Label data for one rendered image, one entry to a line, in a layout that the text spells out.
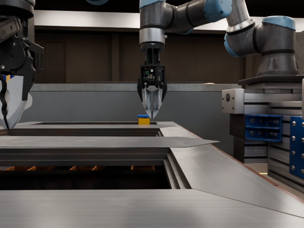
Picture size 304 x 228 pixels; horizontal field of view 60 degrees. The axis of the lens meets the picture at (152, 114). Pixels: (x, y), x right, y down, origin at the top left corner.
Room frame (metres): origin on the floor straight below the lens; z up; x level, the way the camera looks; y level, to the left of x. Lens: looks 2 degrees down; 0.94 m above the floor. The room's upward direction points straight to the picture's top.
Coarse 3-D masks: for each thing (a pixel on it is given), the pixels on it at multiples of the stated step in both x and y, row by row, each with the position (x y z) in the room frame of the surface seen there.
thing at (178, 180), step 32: (32, 128) 0.97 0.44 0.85; (64, 128) 0.97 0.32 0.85; (96, 128) 0.97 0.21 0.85; (128, 128) 0.98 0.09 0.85; (0, 160) 0.52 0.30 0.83; (32, 160) 0.52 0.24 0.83; (64, 160) 0.52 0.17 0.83; (96, 160) 0.52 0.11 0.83; (128, 160) 0.52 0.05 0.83; (160, 160) 0.52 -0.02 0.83
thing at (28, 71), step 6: (30, 60) 0.43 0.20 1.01; (24, 66) 0.43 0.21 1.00; (30, 66) 0.43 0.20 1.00; (18, 72) 0.43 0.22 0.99; (24, 72) 0.43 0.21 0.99; (30, 72) 0.43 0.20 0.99; (24, 78) 0.43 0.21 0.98; (30, 78) 0.43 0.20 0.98; (24, 84) 0.43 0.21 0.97; (30, 84) 0.44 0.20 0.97; (24, 90) 0.43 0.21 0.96; (24, 96) 0.43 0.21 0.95
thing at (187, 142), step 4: (184, 140) 0.63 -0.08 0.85; (188, 140) 0.63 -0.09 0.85; (192, 140) 0.63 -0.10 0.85; (196, 140) 0.63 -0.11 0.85; (200, 140) 0.63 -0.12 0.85; (204, 140) 0.63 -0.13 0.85; (184, 144) 0.57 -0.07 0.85; (188, 144) 0.57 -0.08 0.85; (192, 144) 0.57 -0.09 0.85; (196, 144) 0.57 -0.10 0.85; (200, 144) 0.57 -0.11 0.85
